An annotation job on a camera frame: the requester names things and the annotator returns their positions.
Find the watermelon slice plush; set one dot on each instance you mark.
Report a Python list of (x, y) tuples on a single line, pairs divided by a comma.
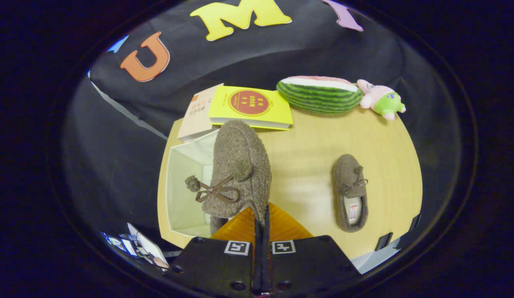
[(319, 97)]

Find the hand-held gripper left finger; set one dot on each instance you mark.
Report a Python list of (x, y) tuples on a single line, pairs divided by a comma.
[(215, 269)]

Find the yellow book with red circle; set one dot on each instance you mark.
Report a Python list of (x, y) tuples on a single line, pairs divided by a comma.
[(250, 105)]

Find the black table clamp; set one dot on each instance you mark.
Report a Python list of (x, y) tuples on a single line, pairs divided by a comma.
[(383, 241), (415, 222)]

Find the pink and green plush toy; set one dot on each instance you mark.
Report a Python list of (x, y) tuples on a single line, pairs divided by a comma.
[(383, 101)]

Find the beige book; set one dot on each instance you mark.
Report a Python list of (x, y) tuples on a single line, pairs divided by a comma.
[(196, 116)]

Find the pale green fabric storage box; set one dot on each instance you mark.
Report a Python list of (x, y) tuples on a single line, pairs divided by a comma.
[(186, 198)]

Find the brown fuzzy shoe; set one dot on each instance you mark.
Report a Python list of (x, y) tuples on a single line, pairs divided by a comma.
[(240, 153), (348, 174)]

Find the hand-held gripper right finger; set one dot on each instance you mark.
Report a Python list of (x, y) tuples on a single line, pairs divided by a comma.
[(310, 265)]

